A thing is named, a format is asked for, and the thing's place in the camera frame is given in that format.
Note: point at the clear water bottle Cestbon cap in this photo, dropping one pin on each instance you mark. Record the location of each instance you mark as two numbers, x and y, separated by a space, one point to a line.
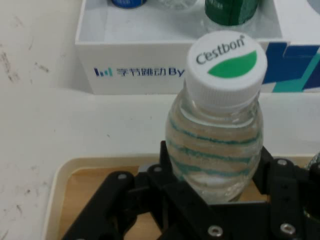
215 140

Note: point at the water bottle green label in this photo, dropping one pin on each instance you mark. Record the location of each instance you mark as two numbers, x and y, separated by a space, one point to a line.
177 4
230 12

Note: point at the white ByteDance organizer box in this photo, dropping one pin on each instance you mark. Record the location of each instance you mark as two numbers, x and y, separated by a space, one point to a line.
137 82

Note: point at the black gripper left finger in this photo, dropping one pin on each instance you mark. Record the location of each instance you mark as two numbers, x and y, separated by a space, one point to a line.
140 200

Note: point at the plastic water bottle blue label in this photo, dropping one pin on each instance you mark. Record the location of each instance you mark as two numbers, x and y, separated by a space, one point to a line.
128 2

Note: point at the wooden tray with cream rim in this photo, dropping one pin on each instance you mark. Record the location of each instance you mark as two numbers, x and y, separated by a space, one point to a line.
75 190

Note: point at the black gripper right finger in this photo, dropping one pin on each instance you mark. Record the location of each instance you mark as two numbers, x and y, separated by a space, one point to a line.
285 190

